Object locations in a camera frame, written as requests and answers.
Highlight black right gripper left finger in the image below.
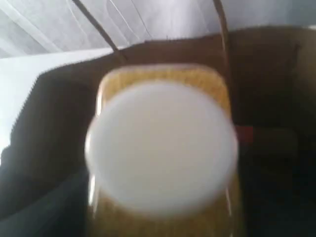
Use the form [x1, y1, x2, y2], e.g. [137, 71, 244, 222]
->
[0, 145, 88, 237]

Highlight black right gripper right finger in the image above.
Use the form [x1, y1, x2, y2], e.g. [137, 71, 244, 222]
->
[239, 140, 316, 237]

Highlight yellow grain bottle white cap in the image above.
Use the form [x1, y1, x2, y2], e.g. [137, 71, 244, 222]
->
[85, 64, 246, 237]

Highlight brown paper bag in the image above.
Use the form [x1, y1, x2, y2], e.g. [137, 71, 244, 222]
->
[9, 0, 316, 237]

